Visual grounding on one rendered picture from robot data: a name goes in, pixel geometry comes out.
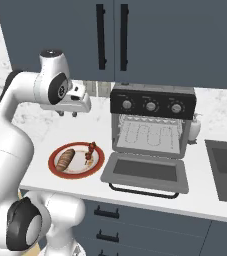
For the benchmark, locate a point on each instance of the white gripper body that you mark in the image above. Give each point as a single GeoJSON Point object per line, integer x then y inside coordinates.
{"type": "Point", "coordinates": [72, 104]}

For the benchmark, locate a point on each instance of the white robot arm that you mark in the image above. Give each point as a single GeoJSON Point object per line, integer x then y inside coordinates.
{"type": "Point", "coordinates": [5, 156]}

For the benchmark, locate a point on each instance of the red kebab skewer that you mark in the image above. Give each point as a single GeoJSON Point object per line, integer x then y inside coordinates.
{"type": "Point", "coordinates": [91, 151]}

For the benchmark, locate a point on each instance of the brown baguette bread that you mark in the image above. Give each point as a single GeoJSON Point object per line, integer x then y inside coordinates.
{"type": "Point", "coordinates": [65, 160]}

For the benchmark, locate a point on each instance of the silver toaster oven knob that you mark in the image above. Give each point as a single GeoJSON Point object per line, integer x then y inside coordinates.
{"type": "Point", "coordinates": [127, 105]}
{"type": "Point", "coordinates": [151, 106]}
{"type": "Point", "coordinates": [176, 108]}

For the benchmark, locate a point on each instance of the black grey toaster oven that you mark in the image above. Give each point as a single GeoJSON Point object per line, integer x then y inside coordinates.
{"type": "Point", "coordinates": [153, 120]}

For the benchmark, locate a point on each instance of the grey toaster oven door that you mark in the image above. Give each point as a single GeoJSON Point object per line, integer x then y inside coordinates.
{"type": "Point", "coordinates": [145, 170]}

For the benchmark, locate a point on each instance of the dark grey base cupboard door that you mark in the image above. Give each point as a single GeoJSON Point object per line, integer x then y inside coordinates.
{"type": "Point", "coordinates": [221, 239]}

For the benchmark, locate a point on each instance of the red rimmed white plate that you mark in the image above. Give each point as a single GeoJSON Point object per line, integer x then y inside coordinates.
{"type": "Point", "coordinates": [76, 160]}

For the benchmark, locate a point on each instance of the white jar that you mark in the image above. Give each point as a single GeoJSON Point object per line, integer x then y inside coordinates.
{"type": "Point", "coordinates": [195, 129]}

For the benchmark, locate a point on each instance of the dark grey drawer front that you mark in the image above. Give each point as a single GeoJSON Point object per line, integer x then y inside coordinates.
{"type": "Point", "coordinates": [145, 216]}
{"type": "Point", "coordinates": [141, 245]}

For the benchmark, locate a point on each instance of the grey sink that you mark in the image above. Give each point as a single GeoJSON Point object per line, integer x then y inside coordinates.
{"type": "Point", "coordinates": [225, 170]}

